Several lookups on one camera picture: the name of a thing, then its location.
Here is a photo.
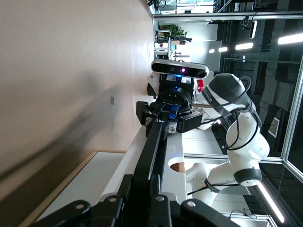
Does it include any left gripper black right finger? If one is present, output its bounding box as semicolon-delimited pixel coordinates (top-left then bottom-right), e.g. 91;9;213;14
148;174;241;227

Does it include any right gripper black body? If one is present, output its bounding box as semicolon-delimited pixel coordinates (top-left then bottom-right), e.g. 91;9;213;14
151;79;195;119

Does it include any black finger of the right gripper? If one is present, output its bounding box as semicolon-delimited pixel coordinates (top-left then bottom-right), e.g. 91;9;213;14
165;110;205;134
136;101;157;138

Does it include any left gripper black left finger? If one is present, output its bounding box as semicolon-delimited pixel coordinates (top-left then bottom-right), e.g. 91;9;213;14
30;174;147;227

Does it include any white-fronted wooden drawer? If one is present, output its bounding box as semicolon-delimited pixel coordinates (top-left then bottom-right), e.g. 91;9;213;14
98;125;189;205

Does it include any green potted plant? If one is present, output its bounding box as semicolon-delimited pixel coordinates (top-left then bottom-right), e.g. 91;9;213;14
163;23;190;40

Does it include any white oval mounted device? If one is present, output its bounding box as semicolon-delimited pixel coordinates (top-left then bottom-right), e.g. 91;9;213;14
249;20;258;40

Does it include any white light strip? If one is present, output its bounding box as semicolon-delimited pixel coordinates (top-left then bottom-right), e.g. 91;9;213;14
257;182;285;224

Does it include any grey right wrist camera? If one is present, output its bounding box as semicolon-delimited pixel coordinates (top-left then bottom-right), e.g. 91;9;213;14
150;59;210;80

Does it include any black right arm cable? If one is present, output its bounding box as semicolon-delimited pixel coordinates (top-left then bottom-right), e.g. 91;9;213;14
187;75;263;197

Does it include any aluminium frame post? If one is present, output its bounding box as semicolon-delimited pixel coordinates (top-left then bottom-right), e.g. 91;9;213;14
280;68;303;167

